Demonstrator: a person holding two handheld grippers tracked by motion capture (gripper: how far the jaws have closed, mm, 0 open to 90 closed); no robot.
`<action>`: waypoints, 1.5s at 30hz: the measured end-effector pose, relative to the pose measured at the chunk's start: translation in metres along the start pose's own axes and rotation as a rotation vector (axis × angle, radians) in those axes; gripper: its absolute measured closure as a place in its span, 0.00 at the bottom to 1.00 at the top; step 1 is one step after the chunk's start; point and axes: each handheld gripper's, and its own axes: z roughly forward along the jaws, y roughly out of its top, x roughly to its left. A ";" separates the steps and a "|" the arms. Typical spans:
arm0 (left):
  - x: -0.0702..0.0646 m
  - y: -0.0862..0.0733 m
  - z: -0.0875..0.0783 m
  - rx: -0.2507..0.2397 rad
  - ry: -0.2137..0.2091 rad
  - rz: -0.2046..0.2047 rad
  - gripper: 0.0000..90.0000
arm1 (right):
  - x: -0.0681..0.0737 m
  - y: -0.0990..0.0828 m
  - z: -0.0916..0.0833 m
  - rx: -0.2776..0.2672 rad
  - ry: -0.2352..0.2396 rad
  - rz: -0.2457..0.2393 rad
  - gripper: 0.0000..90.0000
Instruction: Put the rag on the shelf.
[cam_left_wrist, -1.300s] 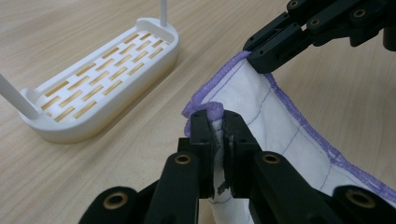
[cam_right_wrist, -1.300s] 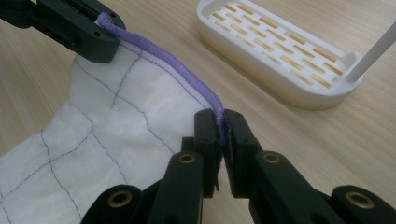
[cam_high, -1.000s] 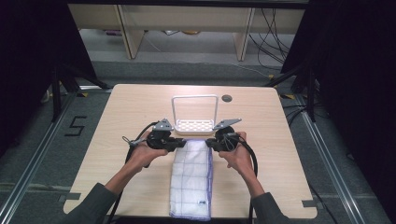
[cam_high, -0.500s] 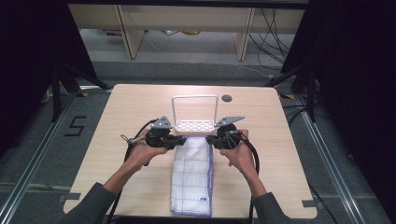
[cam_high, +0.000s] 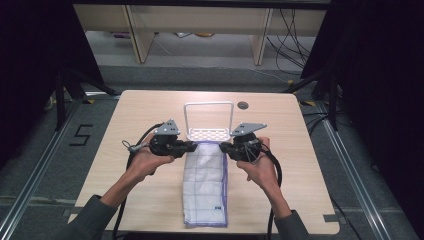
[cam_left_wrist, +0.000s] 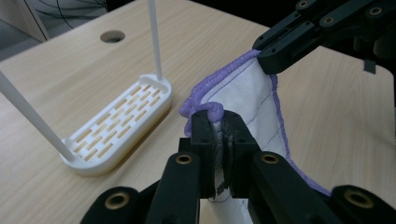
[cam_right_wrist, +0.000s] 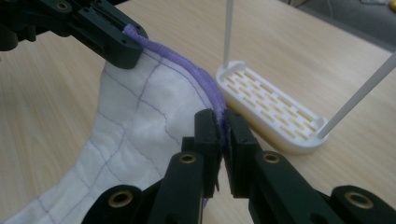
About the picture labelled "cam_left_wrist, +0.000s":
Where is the grey tape patch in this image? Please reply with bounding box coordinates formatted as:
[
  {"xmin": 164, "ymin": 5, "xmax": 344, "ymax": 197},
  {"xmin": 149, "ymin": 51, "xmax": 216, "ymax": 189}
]
[{"xmin": 362, "ymin": 58, "xmax": 377, "ymax": 75}]

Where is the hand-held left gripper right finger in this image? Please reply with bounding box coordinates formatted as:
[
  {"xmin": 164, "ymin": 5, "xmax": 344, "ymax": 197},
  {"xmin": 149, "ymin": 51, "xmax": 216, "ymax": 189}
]
[{"xmin": 222, "ymin": 110, "xmax": 344, "ymax": 224}]

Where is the white slotted rack with bar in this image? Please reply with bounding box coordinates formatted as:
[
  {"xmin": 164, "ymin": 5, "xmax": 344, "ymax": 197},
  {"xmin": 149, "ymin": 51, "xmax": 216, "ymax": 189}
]
[{"xmin": 0, "ymin": 0, "xmax": 174, "ymax": 178}]

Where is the bundle of black floor cables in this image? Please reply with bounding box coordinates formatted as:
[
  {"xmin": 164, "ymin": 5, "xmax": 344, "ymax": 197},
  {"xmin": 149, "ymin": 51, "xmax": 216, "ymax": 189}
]
[{"xmin": 31, "ymin": 0, "xmax": 108, "ymax": 30}]

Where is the beige wooden desk frame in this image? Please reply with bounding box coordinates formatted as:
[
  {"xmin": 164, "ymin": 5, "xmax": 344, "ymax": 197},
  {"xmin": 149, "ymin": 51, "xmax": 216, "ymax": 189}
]
[{"xmin": 0, "ymin": 0, "xmax": 50, "ymax": 43}]

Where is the white cloth with purple edge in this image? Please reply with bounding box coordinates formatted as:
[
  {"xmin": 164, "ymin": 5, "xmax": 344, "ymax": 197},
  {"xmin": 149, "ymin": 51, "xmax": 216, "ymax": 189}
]
[{"xmin": 178, "ymin": 49, "xmax": 332, "ymax": 224}]

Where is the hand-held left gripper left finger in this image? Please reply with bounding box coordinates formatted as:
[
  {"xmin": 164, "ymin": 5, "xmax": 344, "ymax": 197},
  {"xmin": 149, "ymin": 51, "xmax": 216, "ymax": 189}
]
[{"xmin": 145, "ymin": 109, "xmax": 217, "ymax": 224}]

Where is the black curtain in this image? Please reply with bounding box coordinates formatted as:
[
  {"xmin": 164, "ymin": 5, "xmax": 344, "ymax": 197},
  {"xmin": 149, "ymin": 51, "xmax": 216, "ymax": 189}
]
[{"xmin": 191, "ymin": 0, "xmax": 301, "ymax": 30}]

